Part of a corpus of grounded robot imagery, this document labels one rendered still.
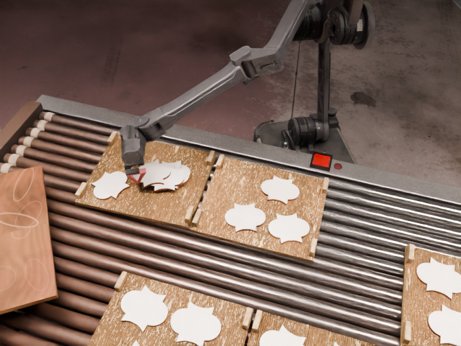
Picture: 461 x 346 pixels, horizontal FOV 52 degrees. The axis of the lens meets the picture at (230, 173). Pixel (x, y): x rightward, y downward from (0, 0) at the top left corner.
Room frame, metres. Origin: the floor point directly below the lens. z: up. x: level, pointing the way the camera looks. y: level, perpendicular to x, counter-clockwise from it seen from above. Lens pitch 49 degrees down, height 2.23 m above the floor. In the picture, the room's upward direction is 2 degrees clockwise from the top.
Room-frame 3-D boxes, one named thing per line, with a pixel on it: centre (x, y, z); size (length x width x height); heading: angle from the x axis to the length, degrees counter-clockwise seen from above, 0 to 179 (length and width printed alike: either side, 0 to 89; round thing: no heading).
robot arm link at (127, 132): (1.09, 0.33, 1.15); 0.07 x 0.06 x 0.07; 12
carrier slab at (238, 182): (1.01, -0.12, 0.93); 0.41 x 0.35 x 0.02; 76
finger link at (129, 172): (1.06, 0.32, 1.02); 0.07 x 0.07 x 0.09; 16
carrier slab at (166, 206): (1.11, 0.29, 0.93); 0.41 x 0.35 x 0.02; 78
